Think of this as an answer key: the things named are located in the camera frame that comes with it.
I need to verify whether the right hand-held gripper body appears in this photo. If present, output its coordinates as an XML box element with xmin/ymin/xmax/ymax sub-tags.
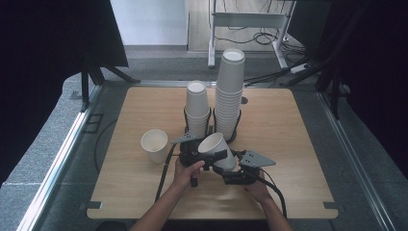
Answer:
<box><xmin>223</xmin><ymin>150</ymin><xmax>277</xmax><ymax>186</ymax></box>

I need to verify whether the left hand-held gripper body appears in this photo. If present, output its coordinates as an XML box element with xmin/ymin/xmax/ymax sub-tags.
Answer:
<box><xmin>170</xmin><ymin>132</ymin><xmax>208</xmax><ymax>189</ymax></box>

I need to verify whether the person's right hand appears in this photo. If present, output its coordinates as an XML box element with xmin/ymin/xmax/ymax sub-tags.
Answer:
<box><xmin>243</xmin><ymin>172</ymin><xmax>274</xmax><ymax>205</ymax></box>

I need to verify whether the person's left hand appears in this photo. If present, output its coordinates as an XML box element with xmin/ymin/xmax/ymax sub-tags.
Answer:
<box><xmin>172</xmin><ymin>159</ymin><xmax>207</xmax><ymax>193</ymax></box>

